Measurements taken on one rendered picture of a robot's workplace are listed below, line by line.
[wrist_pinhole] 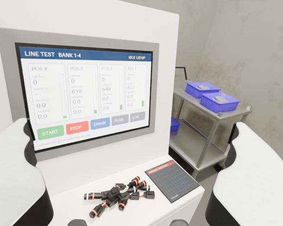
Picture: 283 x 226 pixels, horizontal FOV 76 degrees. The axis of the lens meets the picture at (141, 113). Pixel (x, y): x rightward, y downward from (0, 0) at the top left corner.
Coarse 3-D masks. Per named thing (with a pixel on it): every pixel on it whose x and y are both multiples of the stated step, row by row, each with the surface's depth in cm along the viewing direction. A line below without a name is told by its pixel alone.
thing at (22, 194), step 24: (24, 120) 11; (0, 144) 9; (24, 144) 9; (0, 168) 7; (24, 168) 7; (0, 192) 6; (24, 192) 6; (0, 216) 6; (24, 216) 6; (48, 216) 7
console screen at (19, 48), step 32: (0, 32) 40; (32, 32) 43; (32, 64) 45; (64, 64) 49; (96, 64) 54; (128, 64) 60; (32, 96) 47; (64, 96) 51; (96, 96) 57; (128, 96) 64; (32, 128) 49; (64, 128) 54; (96, 128) 60; (128, 128) 67
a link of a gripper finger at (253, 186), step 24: (240, 144) 9; (264, 144) 9; (240, 168) 8; (264, 168) 8; (216, 192) 7; (240, 192) 7; (264, 192) 7; (216, 216) 7; (240, 216) 6; (264, 216) 6
